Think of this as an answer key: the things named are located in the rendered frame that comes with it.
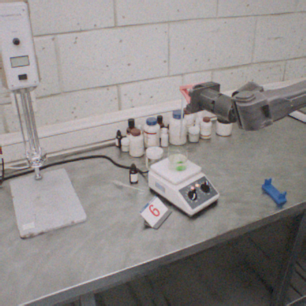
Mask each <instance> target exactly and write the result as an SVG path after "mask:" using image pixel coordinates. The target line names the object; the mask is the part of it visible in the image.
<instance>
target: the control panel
mask: <svg viewBox="0 0 306 306"><path fill-rule="evenodd" d="M205 181H207V182H208V186H209V187H210V190H209V192H207V193H205V192H203V191H202V190H201V185H202V184H204V182H205ZM196 184H198V185H199V186H196ZM191 187H194V189H196V190H197V191H196V193H197V199H196V200H191V199H189V198H188V196H187V193H188V192H189V191H192V190H193V189H192V188H191ZM178 191H179V192H180V194H181V195H182V196H183V198H184V199H185V201H186V202H187V204H188V205H189V206H190V207H191V209H194V208H197V207H198V206H200V205H201V204H203V203H204V202H206V201H208V200H209V199H211V198H213V197H214V196H216V195H217V194H218V193H217V190H216V189H215V188H214V187H213V186H212V185H211V183H210V182H209V181H208V180H207V178H206V177H205V176H203V177H201V178H199V179H197V180H196V181H194V182H192V183H190V184H188V185H186V186H185V187H183V188H181V189H180V190H178Z"/></svg>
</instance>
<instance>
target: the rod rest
mask: <svg viewBox="0 0 306 306"><path fill-rule="evenodd" d="M271 182H272V178H269V179H268V180H267V179H265V182H264V184H262V188H263V189H264V190H265V191H266V192H267V193H268V194H269V195H270V196H271V197H272V198H273V199H274V200H275V201H276V202H277V203H278V204H282V203H284V202H287V198H286V193H287V192H286V191H284V192H283V194H282V193H280V192H279V191H278V190H277V189H276V188H275V187H274V186H273V185H272V184H271Z"/></svg>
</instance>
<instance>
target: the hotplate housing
mask: <svg viewBox="0 0 306 306"><path fill-rule="evenodd" d="M203 176H205V177H206V175H205V174H204V173H203V172H199V173H196V174H194V175H192V176H190V177H188V178H187V179H186V180H183V181H181V182H179V183H177V184H173V183H172V182H170V181H168V180H167V179H165V178H164V177H162V176H160V175H159V174H157V173H156V172H154V171H152V170H151V171H149V172H148V186H149V188H150V189H152V190H153V191H154V192H155V193H157V194H159V195H160V196H161V197H163V198H165V199H166V200H167V201H169V202H170V203H171V204H173V205H174V206H176V207H177V208H179V209H180V210H181V211H183V212H185V213H186V214H188V215H189V216H190V217H192V216H194V215H195V214H197V213H198V212H199V211H201V210H203V209H204V208H206V207H207V206H209V205H210V204H213V203H215V202H216V201H217V200H218V199H219V193H218V194H217V195H216V196H214V197H213V198H211V199H209V200H208V201H206V202H204V203H203V204H201V205H200V206H198V207H197V208H194V209H191V207H190V206H189V205H188V204H187V202H186V201H185V199H184V198H183V196H182V195H181V194H180V192H179V191H178V190H180V189H181V188H183V187H185V186H186V185H188V184H190V183H192V182H194V181H196V180H197V179H199V178H201V177H203ZM207 180H208V181H209V179H207ZM209 182H210V181H209ZM210 183H211V182H210ZM212 186H213V185H212ZM213 187H214V186H213ZM215 189H216V188H215ZM217 192H218V191H217Z"/></svg>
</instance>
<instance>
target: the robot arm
mask: <svg viewBox="0 0 306 306"><path fill-rule="evenodd" d="M220 88H221V84H219V83H215V82H212V81H208V82H205V81H204V82H199V83H193V84H188V85H182V86H180V91H181V93H182V95H183V96H184V98H185V100H186V102H187V104H186V111H187V112H189V113H191V114H194V113H197V112H200V111H203V110H206V111H208V112H210V113H212V114H215V115H217V116H219V117H220V118H223V119H224V120H227V121H228V122H231V123H234V122H237V123H238V127H239V129H243V130H245V131H257V130H259V129H261V128H264V127H267V126H270V125H271V124H273V122H276V121H279V120H281V119H283V118H284V117H285V116H286V115H289V114H291V113H293V112H295V111H296V110H298V109H301V108H305V107H306V80H304V81H300V82H298V83H295V84H293V85H289V86H286V87H282V88H279V89H268V90H266V91H264V88H263V87H262V86H260V85H258V84H257V83H254V82H248V83H246V84H244V85H243V86H242V87H241V88H239V89H237V90H235V92H233V93H232V97H229V96H226V95H225V94H222V93H220ZM187 89H189V91H188V90H187Z"/></svg>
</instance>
